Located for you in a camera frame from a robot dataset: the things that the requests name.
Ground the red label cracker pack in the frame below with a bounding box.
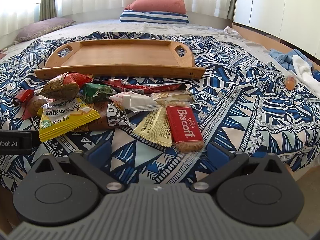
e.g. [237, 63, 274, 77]
[22, 97, 50, 120]

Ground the small red snack bar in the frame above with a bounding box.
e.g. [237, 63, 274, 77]
[13, 89, 34, 106]

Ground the red Biscoff biscuit pack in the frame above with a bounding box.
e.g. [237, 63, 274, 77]
[165, 101, 204, 153]

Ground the yellow Americ snack pack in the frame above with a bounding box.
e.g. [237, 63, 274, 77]
[37, 98, 100, 142]

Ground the green snack packet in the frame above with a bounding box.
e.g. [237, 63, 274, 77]
[82, 83, 117, 103]

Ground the pale yellow snack packet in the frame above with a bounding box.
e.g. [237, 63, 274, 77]
[133, 107, 172, 147]

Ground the white pink snack packet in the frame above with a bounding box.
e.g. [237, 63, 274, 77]
[109, 92, 161, 112]

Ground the clear cracker packet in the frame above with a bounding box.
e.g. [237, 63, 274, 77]
[150, 90, 194, 106]

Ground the red gold nut bag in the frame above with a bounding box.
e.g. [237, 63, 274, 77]
[39, 72, 92, 100]

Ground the long red snack bar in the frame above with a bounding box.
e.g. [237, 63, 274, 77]
[102, 79, 182, 94]

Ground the brown peanut snack pack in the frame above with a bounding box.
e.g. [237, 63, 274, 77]
[73, 101, 130, 132]

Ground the blue patterned blanket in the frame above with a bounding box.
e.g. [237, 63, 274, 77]
[1, 31, 319, 191]

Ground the orange jelly cup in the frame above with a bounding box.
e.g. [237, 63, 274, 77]
[285, 75, 297, 90]

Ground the wooden serving tray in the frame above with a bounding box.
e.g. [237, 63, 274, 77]
[35, 39, 205, 80]

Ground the purple pillow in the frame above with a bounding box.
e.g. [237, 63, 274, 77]
[14, 17, 75, 44]

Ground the blue cloth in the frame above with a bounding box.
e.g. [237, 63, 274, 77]
[269, 49, 320, 81]

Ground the white cloth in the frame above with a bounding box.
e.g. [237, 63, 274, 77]
[292, 55, 319, 98]

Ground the green drape curtain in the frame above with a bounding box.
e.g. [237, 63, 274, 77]
[39, 0, 57, 21]

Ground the grey bed sheet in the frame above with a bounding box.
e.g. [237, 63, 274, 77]
[0, 18, 286, 63]

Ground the blue white striped pillow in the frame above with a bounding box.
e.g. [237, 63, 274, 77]
[120, 10, 189, 24]

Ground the white wardrobe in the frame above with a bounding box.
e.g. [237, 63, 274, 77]
[234, 0, 319, 58]

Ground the red pillow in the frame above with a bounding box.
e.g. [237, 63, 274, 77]
[125, 0, 187, 14]

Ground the wooden bed frame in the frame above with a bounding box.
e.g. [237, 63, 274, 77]
[232, 23, 319, 70]

